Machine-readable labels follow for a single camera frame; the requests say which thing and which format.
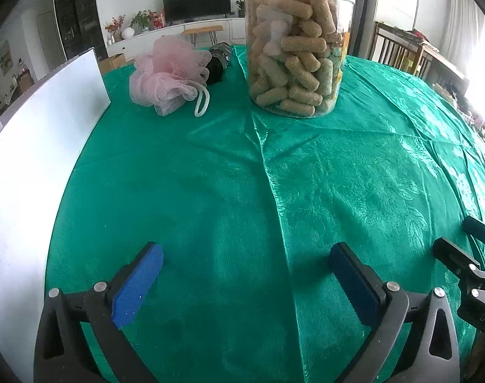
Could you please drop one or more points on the wooden railing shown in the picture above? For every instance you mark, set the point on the wooden railing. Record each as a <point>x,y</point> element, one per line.
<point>402,52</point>

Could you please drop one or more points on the bushy green potted plant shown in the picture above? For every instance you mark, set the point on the bushy green potted plant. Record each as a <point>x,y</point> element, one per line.
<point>142,20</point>

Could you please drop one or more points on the white sheer curtain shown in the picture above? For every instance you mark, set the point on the white sheer curtain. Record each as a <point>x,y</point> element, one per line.
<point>458,24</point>

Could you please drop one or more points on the grey curtain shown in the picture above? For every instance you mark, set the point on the grey curtain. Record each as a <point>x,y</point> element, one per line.
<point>364,12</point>

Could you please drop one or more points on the framed wall picture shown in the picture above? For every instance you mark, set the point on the framed wall picture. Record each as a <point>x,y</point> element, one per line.
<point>4,56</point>

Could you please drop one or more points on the brown cardboard box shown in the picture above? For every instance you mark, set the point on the brown cardboard box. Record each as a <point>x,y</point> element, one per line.
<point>113,63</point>

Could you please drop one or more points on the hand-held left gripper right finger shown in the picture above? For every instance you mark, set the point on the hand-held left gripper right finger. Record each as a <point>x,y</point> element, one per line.
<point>354,283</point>

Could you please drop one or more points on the green satin tablecloth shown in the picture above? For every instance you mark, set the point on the green satin tablecloth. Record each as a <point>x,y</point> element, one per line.
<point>226,187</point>

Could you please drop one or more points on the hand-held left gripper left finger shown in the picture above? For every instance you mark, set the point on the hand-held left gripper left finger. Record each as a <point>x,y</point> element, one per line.
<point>137,283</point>

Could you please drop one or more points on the round white vase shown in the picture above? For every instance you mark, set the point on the round white vase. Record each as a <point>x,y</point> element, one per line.
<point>128,33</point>

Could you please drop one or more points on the white television cabinet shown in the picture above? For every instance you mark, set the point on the white television cabinet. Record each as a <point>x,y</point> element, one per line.
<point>166,34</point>

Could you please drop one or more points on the white cardboard box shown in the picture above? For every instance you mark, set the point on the white cardboard box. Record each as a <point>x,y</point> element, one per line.
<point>35,167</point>

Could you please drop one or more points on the clear jar of snack sticks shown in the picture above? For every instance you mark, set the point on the clear jar of snack sticks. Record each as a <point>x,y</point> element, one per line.
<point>298,68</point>

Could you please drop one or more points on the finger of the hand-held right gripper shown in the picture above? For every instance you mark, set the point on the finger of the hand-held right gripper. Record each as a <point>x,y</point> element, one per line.
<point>452,253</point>
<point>482,231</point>

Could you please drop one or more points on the small potted plant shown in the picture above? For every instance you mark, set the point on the small potted plant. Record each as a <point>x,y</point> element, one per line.
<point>240,8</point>

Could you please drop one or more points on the red flowers in vase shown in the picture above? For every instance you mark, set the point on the red flowers in vase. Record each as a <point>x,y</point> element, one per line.
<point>114,28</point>

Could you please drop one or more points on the pink bath pouf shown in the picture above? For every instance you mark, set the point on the pink bath pouf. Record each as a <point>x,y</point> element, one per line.
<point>166,68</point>

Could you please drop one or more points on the black television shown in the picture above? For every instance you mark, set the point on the black television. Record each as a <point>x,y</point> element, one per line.
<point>196,2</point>

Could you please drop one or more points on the red gift box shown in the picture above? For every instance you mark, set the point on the red gift box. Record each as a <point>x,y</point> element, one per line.
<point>159,20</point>

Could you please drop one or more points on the wooden stool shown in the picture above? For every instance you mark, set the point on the wooden stool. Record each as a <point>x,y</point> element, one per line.
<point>202,29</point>

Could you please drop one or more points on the black folded umbrella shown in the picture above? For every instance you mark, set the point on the black folded umbrella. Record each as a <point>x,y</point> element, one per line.
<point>218,64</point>

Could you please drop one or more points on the tall black cabinet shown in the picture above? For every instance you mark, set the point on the tall black cabinet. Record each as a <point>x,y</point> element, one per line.
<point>79,12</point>

